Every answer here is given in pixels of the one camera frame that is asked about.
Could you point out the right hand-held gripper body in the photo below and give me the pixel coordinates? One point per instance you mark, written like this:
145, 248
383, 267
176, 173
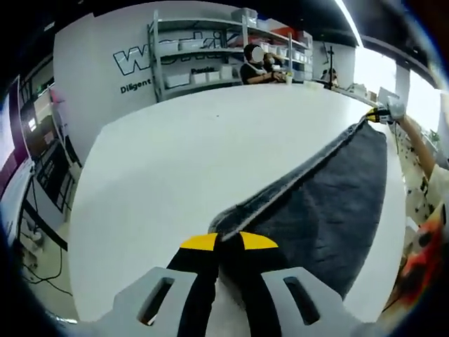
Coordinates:
395, 109

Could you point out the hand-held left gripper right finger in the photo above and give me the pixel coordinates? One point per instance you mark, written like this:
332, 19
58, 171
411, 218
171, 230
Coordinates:
273, 298

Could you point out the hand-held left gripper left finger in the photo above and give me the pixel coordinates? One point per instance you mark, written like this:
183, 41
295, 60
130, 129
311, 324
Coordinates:
151, 298

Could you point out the grey towel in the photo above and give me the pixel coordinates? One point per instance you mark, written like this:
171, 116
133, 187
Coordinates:
333, 210

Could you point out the black pole stand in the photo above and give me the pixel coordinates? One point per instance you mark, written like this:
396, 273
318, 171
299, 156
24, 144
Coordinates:
331, 63

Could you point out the white cup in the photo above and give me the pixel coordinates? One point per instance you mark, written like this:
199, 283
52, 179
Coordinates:
288, 80

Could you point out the long ceiling light strip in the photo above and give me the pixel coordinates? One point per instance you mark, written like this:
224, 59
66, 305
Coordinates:
347, 17

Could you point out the large monitor screen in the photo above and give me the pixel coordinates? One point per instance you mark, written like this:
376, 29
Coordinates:
14, 154

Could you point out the grey metal storage shelf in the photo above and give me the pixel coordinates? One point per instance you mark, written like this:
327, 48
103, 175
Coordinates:
196, 22

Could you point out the row of white storage bins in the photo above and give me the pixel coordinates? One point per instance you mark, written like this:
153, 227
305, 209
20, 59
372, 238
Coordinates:
175, 80

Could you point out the pink hanging object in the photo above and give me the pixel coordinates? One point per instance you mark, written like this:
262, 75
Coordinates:
56, 96

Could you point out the black desk frame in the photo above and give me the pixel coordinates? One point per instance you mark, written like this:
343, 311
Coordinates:
52, 168

